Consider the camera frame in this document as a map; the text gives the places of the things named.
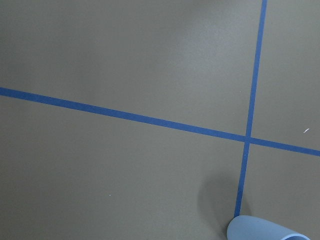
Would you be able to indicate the light blue cup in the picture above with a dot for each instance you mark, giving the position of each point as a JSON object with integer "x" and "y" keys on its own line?
{"x": 245, "y": 227}

